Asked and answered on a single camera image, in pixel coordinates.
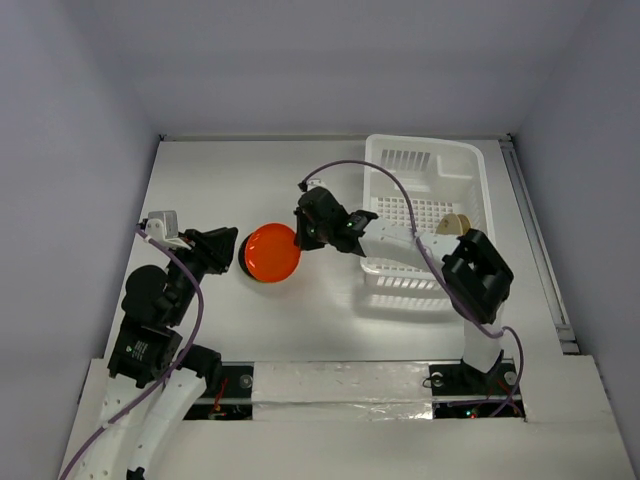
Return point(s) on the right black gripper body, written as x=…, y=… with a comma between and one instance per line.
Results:
x=306, y=231

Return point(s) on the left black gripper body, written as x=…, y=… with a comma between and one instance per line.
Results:
x=203, y=256

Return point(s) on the orange plate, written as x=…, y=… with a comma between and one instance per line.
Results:
x=272, y=251

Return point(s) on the cream floral plate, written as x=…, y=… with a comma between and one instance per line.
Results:
x=450, y=224

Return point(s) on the beige plate with black spot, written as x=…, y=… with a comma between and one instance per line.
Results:
x=465, y=223

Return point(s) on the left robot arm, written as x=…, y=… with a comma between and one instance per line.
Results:
x=156, y=370

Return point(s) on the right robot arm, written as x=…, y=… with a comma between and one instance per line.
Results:
x=468, y=267

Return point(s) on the white plastic dish rack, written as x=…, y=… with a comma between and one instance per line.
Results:
x=441, y=177

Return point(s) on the silver foil-covered bar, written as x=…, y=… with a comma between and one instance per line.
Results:
x=340, y=391

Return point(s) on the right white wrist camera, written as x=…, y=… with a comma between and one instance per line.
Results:
x=305, y=186

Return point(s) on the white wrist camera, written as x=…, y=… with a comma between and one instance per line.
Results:
x=305, y=186
x=162, y=226

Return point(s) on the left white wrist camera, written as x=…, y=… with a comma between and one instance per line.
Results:
x=162, y=226

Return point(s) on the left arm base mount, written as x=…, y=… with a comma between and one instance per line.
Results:
x=228, y=391

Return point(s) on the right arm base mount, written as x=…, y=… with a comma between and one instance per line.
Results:
x=459, y=392

